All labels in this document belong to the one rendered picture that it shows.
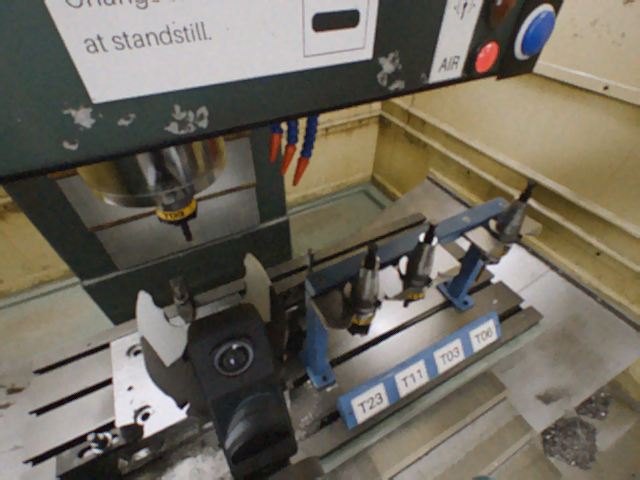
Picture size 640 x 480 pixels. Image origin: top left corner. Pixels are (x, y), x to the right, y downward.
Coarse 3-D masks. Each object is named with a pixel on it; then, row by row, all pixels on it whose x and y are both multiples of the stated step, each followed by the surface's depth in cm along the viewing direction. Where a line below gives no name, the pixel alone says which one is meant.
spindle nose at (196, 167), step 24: (192, 144) 31; (216, 144) 35; (96, 168) 30; (120, 168) 29; (144, 168) 30; (168, 168) 31; (192, 168) 33; (216, 168) 36; (96, 192) 33; (120, 192) 31; (144, 192) 31; (168, 192) 33; (192, 192) 34
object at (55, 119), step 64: (0, 0) 11; (384, 0) 18; (0, 64) 12; (64, 64) 13; (384, 64) 20; (0, 128) 14; (64, 128) 15; (128, 128) 16; (192, 128) 17; (256, 128) 20
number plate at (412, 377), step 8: (408, 368) 69; (416, 368) 69; (424, 368) 70; (400, 376) 68; (408, 376) 69; (416, 376) 69; (424, 376) 70; (400, 384) 68; (408, 384) 69; (416, 384) 69; (400, 392) 68; (408, 392) 69
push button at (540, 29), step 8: (536, 16) 23; (544, 16) 23; (552, 16) 24; (536, 24) 23; (544, 24) 24; (552, 24) 24; (528, 32) 24; (536, 32) 24; (544, 32) 24; (552, 32) 25; (528, 40) 24; (536, 40) 24; (544, 40) 25; (520, 48) 25; (528, 48) 25; (536, 48) 25
